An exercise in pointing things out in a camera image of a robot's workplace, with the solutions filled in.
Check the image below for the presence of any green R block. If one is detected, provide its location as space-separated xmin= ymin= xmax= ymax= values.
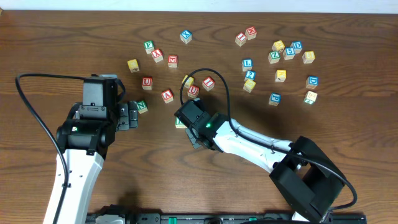
xmin=175 ymin=118 xmax=186 ymax=129

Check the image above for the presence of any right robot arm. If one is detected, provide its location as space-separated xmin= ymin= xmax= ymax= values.
xmin=175 ymin=98 xmax=345 ymax=223

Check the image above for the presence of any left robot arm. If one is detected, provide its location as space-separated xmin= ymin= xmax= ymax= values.
xmin=44 ymin=75 xmax=138 ymax=223

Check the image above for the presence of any green N block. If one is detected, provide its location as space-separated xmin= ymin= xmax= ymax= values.
xmin=136 ymin=100 xmax=148 ymax=114

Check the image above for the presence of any red U block left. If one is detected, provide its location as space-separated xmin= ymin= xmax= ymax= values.
xmin=141 ymin=77 xmax=153 ymax=90

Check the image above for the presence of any red u block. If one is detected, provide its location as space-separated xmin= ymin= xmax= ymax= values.
xmin=141 ymin=77 xmax=153 ymax=90
xmin=187 ymin=85 xmax=200 ymax=99

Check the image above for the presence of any red A block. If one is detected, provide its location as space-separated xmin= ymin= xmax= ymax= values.
xmin=161 ymin=90 xmax=174 ymax=103

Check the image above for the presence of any yellow block left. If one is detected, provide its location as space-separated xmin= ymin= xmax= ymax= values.
xmin=127 ymin=59 xmax=139 ymax=73

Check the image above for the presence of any red I block centre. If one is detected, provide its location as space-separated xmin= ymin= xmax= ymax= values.
xmin=202 ymin=77 xmax=215 ymax=91

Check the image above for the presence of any red i block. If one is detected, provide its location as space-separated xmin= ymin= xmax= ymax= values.
xmin=235 ymin=32 xmax=247 ymax=47
xmin=202 ymin=77 xmax=215 ymax=91

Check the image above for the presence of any yellow C block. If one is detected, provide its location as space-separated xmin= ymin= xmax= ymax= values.
xmin=182 ymin=75 xmax=194 ymax=89

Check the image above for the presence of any red X block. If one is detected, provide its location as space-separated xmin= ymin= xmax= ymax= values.
xmin=151 ymin=49 xmax=164 ymax=63

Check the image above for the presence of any yellow block below 2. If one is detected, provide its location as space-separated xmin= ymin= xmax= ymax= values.
xmin=243 ymin=79 xmax=256 ymax=93

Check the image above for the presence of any red E block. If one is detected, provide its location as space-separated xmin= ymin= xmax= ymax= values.
xmin=168 ymin=55 xmax=178 ymax=68

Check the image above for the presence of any green F block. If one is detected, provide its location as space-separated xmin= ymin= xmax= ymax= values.
xmin=144 ymin=40 xmax=155 ymax=54

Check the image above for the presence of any blue 2 block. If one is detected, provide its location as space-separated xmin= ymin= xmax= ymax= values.
xmin=244 ymin=70 xmax=256 ymax=82

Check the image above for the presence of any blue L block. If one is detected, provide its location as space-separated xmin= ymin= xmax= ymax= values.
xmin=242 ymin=58 xmax=253 ymax=72

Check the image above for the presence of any blue P block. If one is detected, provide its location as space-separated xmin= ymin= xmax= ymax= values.
xmin=269 ymin=93 xmax=281 ymax=106

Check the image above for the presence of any blue X block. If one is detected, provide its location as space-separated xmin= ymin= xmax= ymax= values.
xmin=180 ymin=30 xmax=192 ymax=44

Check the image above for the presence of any red I block top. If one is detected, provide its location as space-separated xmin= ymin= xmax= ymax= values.
xmin=235 ymin=32 xmax=247 ymax=47

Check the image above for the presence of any green z block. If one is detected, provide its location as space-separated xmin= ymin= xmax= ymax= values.
xmin=268 ymin=51 xmax=280 ymax=64
xmin=303 ymin=91 xmax=318 ymax=105

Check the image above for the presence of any red N block top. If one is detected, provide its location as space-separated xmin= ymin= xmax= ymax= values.
xmin=245 ymin=26 xmax=257 ymax=40

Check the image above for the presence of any yellow block top right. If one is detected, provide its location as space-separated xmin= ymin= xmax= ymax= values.
xmin=272 ymin=40 xmax=285 ymax=53

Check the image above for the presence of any green Z block right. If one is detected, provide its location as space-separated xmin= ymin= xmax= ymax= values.
xmin=303 ymin=91 xmax=318 ymax=105

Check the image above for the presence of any blue 5 block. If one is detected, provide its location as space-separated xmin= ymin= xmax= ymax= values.
xmin=283 ymin=47 xmax=295 ymax=60

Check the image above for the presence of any blue D block right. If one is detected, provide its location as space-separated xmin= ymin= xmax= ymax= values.
xmin=306 ymin=76 xmax=319 ymax=89

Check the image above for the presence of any blue d block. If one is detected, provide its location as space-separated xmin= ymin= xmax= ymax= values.
xmin=290 ymin=41 xmax=303 ymax=54
xmin=306 ymin=76 xmax=319 ymax=89

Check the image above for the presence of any blue D block top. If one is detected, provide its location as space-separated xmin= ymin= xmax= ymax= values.
xmin=290 ymin=41 xmax=303 ymax=54

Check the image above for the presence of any yellow 8 block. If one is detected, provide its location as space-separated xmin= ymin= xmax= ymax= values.
xmin=302 ymin=51 xmax=315 ymax=64

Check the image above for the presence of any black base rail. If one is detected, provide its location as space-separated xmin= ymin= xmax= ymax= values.
xmin=85 ymin=205 xmax=367 ymax=224

